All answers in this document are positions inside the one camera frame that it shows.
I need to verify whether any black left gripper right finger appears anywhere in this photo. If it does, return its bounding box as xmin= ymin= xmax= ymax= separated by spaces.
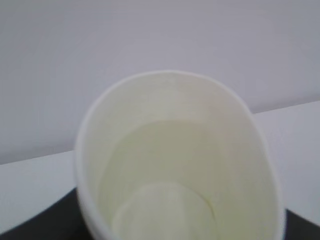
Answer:
xmin=284 ymin=209 xmax=320 ymax=240

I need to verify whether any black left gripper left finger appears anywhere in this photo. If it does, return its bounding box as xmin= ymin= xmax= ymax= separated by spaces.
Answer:
xmin=0 ymin=189 xmax=93 ymax=240

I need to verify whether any white paper cup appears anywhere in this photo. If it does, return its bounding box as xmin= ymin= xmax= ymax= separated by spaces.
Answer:
xmin=74 ymin=70 xmax=286 ymax=240

